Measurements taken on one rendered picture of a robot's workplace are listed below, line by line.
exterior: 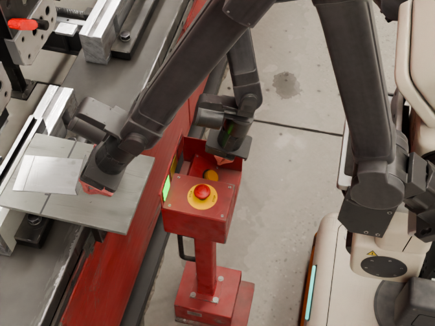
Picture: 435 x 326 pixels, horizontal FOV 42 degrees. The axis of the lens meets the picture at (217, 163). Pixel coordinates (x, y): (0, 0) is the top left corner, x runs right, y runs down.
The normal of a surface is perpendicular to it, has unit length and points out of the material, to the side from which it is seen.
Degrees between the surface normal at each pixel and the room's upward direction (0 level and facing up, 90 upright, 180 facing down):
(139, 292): 0
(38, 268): 0
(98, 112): 27
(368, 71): 90
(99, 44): 90
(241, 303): 0
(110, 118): 31
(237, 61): 64
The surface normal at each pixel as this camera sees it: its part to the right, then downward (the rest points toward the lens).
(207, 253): -0.22, 0.80
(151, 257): 0.00, -0.58
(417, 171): 0.58, -0.33
